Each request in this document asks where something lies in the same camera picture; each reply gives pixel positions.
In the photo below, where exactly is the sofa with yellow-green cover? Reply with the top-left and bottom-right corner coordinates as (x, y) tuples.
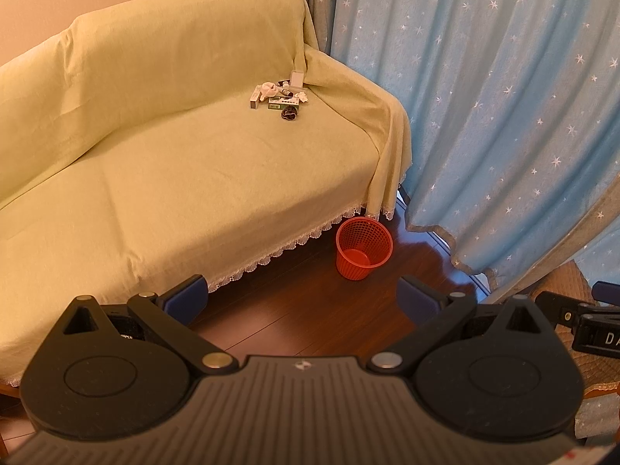
(0, 0), (412, 391)

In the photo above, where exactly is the grey curtain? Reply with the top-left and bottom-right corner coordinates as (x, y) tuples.
(285, 0), (336, 55)
(567, 194), (620, 282)

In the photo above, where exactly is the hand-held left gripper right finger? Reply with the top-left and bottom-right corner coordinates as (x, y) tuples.
(365, 275), (558, 376)

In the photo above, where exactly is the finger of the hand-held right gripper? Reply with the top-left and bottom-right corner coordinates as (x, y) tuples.
(592, 280), (620, 305)
(535, 291), (589, 326)

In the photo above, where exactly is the red plastic mesh basket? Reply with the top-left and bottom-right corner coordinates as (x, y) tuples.
(336, 217), (394, 282)

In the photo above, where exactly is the chair with quilted brown cushion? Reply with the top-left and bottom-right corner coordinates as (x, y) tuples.
(529, 259), (620, 400)

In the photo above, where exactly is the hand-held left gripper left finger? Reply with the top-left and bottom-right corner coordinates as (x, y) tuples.
(48, 274), (239, 375)

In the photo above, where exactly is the blue star-print curtain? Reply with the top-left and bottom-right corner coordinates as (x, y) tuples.
(329, 0), (620, 296)

